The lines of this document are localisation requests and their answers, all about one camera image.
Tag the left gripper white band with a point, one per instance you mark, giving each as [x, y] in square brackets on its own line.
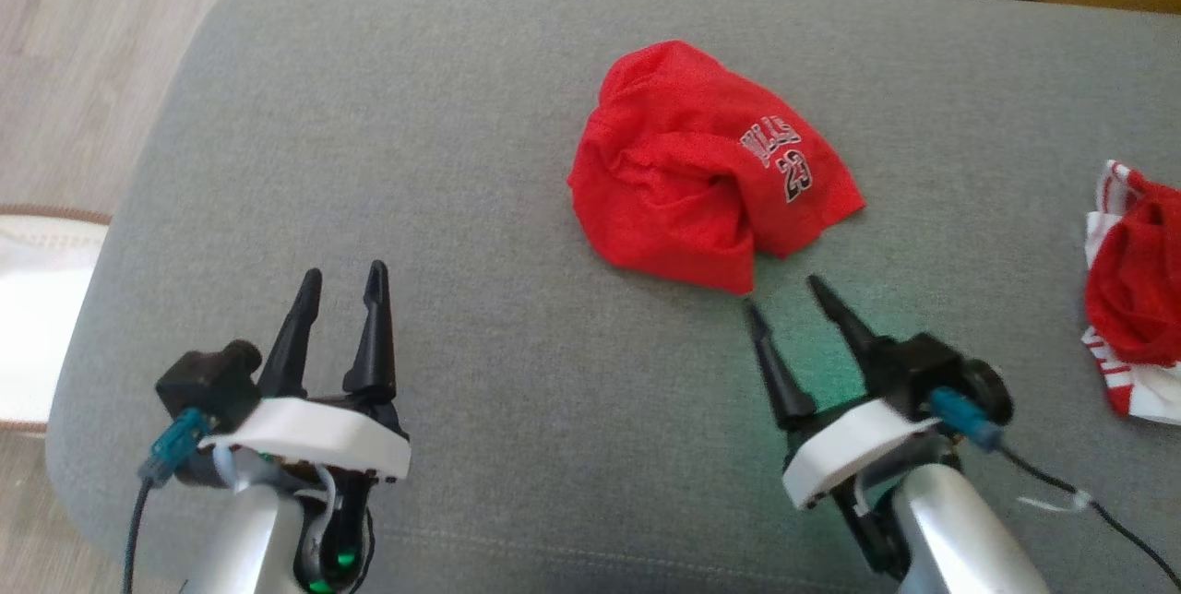
[314, 437]

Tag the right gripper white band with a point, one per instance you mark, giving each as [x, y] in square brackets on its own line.
[849, 446]

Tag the red Bulls 23 shorts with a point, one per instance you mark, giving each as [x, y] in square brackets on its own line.
[674, 179]

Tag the red and white Bulls jersey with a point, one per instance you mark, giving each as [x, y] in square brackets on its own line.
[1139, 290]

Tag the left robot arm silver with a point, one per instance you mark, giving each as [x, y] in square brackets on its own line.
[249, 539]

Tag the grey sofa seat cushion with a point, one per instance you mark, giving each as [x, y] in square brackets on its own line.
[554, 373]

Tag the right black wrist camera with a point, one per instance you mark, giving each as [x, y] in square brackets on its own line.
[923, 368]

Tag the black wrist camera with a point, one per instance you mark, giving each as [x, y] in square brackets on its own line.
[208, 386]
[923, 368]

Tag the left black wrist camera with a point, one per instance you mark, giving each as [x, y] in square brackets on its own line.
[208, 386]

